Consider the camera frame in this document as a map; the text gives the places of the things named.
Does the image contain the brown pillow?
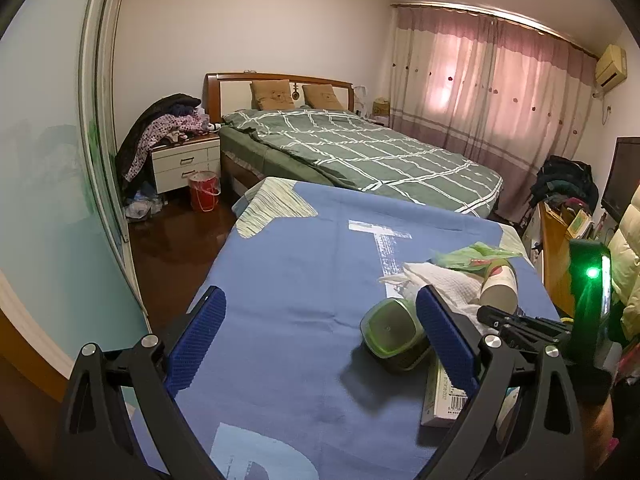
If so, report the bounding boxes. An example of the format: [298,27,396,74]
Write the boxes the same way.
[301,84,346,111]
[250,80,296,110]

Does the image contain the green lidded container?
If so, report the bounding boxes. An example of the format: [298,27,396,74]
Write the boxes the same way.
[360,297,434,374]

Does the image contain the pink and white curtain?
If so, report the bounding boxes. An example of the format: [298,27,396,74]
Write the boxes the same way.
[387,4,599,221]

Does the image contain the wooden bed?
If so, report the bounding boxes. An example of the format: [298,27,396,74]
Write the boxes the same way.
[205,72,503,218]

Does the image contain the beige air conditioner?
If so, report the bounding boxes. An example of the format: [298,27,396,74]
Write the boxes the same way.
[594,44,628,94]

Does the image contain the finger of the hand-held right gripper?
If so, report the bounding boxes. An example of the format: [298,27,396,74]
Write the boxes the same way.
[476,305,573,348]

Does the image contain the white puffer jacket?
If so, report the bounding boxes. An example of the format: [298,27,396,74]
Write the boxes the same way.
[606,199,640,322]

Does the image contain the black television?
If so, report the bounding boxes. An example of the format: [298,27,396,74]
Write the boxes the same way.
[600,136,640,224]

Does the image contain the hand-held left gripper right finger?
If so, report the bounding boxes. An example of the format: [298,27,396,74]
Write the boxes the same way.
[415,284,586,480]

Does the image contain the white cardboard box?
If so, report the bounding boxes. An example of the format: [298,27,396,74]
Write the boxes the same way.
[421,355,481,429]

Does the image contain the white nightstand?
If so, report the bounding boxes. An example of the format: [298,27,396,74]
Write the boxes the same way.
[151,132,222,195]

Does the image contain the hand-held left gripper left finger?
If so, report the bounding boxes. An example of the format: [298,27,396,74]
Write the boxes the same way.
[52,285,227,480]

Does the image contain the wardrobe sliding door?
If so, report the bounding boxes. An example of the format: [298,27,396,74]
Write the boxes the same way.
[0,0,151,383]

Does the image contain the white paper cup red print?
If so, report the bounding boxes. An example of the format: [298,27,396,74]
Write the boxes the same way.
[479,262,519,314]

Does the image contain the plastic bags on floor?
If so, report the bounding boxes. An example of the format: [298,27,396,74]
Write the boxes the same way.
[124,191,167,222]

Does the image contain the dark clothes heap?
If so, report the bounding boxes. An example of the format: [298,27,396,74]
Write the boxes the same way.
[529,156,600,217]

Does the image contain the green checked duvet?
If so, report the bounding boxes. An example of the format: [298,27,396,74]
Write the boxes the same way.
[220,107,504,217]

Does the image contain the light green striped sheet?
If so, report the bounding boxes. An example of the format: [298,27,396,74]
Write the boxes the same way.
[231,179,319,239]

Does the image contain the red bucket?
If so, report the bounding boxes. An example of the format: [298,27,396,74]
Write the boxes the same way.
[188,170,221,213]

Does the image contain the wooden cabinet right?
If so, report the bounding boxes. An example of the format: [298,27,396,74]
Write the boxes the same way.
[537,202,577,319]

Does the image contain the pile of clothes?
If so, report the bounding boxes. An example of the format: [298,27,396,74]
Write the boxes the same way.
[116,92,221,202]

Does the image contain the white paper towel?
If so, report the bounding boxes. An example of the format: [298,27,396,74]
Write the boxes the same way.
[377,261,488,335]

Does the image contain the books and papers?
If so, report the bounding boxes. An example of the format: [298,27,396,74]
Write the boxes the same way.
[547,197,609,247]

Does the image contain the green plastic bag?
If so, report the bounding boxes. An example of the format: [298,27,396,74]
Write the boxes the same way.
[431,241,523,274]

